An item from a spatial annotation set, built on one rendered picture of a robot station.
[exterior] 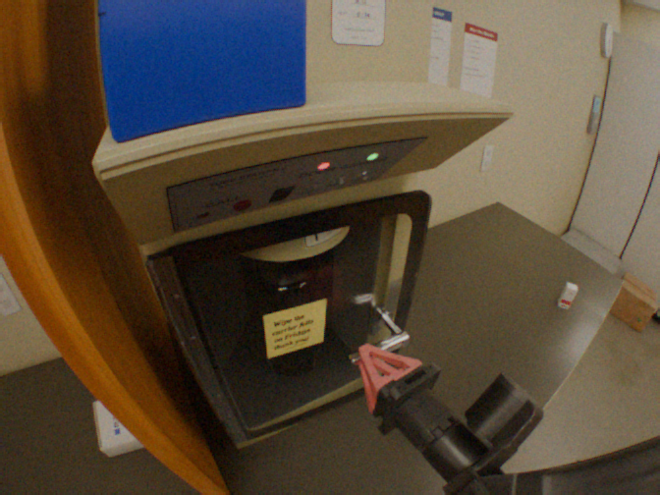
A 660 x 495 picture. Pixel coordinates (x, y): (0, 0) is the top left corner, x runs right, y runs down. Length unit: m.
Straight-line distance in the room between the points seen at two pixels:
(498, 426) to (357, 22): 0.40
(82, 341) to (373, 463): 0.53
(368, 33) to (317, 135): 0.17
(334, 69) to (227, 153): 0.17
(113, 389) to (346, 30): 0.36
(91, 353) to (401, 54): 0.38
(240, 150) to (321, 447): 0.56
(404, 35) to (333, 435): 0.63
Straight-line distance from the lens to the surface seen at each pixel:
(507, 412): 0.34
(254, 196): 0.24
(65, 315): 0.23
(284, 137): 0.17
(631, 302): 3.03
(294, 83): 0.17
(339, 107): 0.18
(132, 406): 0.30
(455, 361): 0.79
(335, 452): 0.64
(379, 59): 0.34
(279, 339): 0.40
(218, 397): 0.46
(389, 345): 0.44
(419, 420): 0.37
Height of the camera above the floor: 1.54
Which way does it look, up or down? 35 degrees down
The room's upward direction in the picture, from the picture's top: 1 degrees clockwise
